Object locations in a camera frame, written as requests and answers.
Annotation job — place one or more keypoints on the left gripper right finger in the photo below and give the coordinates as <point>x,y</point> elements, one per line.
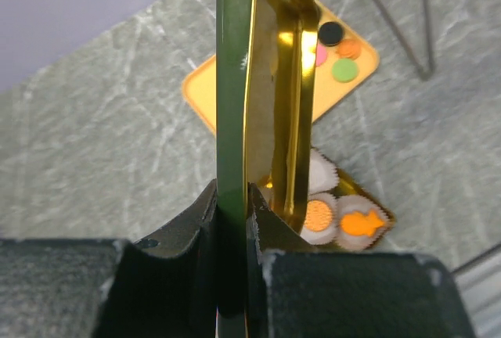
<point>296,290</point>

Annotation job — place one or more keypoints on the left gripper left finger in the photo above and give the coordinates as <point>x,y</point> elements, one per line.
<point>161,286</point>

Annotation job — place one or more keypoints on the gold tin lid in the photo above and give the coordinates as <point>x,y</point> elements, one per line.
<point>265,72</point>

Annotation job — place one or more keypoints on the round biscuit cookie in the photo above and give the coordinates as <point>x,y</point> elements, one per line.
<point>319,216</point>

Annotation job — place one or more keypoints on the orange fish cookie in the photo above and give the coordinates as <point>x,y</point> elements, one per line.
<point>357,223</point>

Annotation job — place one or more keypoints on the black sandwich cookie lower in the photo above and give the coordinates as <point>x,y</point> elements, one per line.
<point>331,33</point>

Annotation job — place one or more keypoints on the white paper cup centre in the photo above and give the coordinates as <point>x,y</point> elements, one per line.
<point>327,236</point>

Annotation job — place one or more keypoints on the swirl butter cookie right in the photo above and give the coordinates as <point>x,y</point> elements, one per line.
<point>349,48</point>

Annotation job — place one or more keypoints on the pink sandwich cookie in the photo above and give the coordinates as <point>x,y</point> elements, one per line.
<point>321,55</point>

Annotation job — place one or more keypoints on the green christmas cookie tin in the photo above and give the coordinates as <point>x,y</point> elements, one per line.
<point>348,187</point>

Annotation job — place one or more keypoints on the yellow plastic tray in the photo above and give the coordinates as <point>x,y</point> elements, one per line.
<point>199,88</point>

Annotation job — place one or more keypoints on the green sandwich cookie right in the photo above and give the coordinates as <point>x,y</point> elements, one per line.
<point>344,70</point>

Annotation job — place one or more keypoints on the white paper cup right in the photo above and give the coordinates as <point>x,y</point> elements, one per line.
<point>346,205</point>

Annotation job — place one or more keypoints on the white paper cup back-right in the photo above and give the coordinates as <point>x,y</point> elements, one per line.
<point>322,175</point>

